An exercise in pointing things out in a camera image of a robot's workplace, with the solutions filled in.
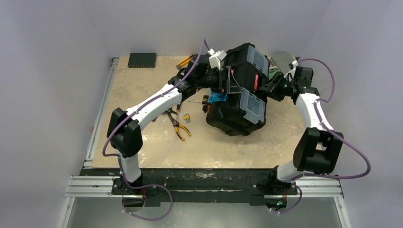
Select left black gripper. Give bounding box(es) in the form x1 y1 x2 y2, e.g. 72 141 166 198
196 67 242 95

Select black tool box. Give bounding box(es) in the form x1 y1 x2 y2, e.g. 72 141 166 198
206 43 270 136

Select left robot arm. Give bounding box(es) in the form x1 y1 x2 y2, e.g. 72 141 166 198
102 51 227 194

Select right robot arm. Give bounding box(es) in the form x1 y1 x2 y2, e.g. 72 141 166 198
257 66 344 193

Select green labelled small box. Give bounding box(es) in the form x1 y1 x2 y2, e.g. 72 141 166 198
269 70 281 81

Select grey plastic case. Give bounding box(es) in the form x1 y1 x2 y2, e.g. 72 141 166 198
270 52 295 74

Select yellow black long screwdriver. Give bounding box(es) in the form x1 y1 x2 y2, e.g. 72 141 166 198
188 95 209 104

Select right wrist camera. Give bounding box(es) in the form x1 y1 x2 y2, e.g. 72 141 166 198
284 60 298 78

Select wire brush yellow handle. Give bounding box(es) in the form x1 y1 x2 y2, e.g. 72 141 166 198
202 104 211 114

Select yellow handled pliers top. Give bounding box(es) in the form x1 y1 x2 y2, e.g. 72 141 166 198
176 55 193 70

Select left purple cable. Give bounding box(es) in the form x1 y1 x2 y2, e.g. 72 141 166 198
102 38 211 221

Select yellow handled long pliers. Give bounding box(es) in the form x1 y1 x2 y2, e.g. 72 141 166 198
163 108 191 141

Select black network switch box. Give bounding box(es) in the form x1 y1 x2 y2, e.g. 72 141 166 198
127 53 157 68

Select aluminium frame rail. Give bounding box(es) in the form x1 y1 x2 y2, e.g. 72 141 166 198
64 57 352 228

